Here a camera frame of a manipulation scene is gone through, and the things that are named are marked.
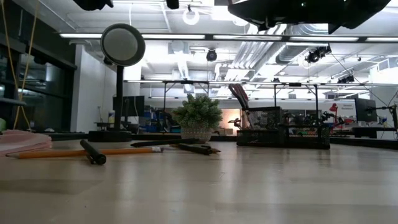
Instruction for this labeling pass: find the black pen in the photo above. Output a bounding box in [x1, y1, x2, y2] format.
[130, 138, 200, 148]
[79, 139, 107, 166]
[177, 143, 215, 156]

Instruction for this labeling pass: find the black mesh desk organizer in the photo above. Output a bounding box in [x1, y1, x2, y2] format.
[236, 106, 331, 150]

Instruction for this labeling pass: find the black computer monitor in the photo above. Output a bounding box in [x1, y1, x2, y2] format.
[113, 95, 146, 118]
[354, 98, 377, 123]

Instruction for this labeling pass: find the black background frame rig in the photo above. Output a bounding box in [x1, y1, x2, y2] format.
[273, 82, 320, 108]
[163, 80, 210, 125]

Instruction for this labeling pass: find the silver ventilation duct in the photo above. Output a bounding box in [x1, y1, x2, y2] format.
[275, 23, 330, 65]

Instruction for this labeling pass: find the green potted artificial plant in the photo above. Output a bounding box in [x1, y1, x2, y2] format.
[172, 94, 223, 141]

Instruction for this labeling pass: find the yellow cable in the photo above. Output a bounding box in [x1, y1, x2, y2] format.
[0, 0, 40, 130]

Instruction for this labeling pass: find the black desk lamp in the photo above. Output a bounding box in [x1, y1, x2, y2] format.
[88, 23, 146, 143]

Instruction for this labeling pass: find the white ring light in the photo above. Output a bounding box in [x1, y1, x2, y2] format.
[182, 9, 200, 26]

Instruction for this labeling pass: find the black overhead frame beam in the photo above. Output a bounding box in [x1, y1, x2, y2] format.
[58, 32, 398, 44]

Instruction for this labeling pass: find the red desk lamp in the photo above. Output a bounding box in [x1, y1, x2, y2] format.
[329, 102, 339, 124]

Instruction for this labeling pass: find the pink sticky note pad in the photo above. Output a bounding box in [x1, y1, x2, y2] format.
[0, 129, 53, 156]

